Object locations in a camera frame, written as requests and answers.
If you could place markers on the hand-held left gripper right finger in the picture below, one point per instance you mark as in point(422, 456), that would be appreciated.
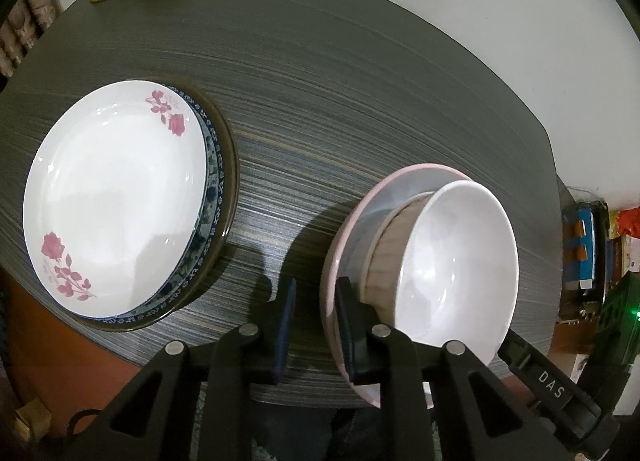
point(352, 341)

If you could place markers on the white bowl with blue print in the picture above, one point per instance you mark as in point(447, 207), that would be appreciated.
point(460, 261)

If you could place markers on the dark wooden side cabinet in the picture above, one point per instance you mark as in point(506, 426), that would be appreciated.
point(567, 311)

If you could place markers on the red and yellow package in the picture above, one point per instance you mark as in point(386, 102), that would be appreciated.
point(625, 223)

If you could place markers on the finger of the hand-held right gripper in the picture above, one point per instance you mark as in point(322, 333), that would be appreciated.
point(517, 353)

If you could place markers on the large blue patterned plate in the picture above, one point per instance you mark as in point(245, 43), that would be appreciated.
point(228, 176)

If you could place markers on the pink bowl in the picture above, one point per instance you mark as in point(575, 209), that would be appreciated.
point(360, 221)

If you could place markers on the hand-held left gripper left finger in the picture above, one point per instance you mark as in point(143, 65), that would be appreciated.
point(282, 336)

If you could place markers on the white plate with pink flowers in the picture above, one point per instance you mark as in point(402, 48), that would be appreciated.
point(115, 201)

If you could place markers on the blue and white box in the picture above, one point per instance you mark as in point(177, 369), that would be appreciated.
point(582, 251)

